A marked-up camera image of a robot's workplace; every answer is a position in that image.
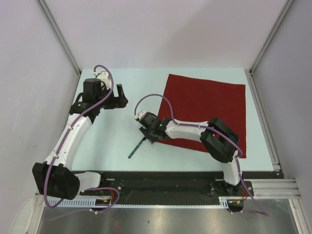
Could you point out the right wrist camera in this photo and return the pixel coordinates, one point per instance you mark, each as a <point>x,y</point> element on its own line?
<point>145,118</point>

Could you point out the red cloth napkin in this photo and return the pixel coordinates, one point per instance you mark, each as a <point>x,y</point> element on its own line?
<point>198,100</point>

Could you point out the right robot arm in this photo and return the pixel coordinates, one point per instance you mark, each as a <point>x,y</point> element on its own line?
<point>220,141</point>

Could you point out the left aluminium frame post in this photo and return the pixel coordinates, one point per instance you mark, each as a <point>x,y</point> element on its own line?
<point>47,13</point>

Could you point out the green handled table knife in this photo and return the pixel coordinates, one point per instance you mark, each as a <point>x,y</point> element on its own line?
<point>136,148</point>

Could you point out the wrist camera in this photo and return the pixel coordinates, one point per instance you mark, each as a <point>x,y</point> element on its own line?
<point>103,76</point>
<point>145,118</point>

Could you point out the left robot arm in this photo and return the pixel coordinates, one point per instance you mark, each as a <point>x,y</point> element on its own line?
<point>54,177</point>

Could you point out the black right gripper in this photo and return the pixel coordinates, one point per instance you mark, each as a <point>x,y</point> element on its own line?
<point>151,139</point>

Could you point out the right aluminium frame post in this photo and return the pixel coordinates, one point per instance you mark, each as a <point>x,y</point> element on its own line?
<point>273,32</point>

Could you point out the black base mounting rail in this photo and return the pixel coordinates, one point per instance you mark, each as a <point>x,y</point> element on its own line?
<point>170,188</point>

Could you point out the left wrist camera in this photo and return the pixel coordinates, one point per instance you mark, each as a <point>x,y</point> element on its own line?
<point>103,76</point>

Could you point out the aluminium frame post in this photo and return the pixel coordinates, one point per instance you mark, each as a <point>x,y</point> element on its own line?
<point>47,13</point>
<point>273,32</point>

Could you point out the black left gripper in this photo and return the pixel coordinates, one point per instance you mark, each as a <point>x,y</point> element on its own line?
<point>119,102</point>

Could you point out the right aluminium table rail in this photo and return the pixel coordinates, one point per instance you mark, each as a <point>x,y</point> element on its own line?
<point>279,194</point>

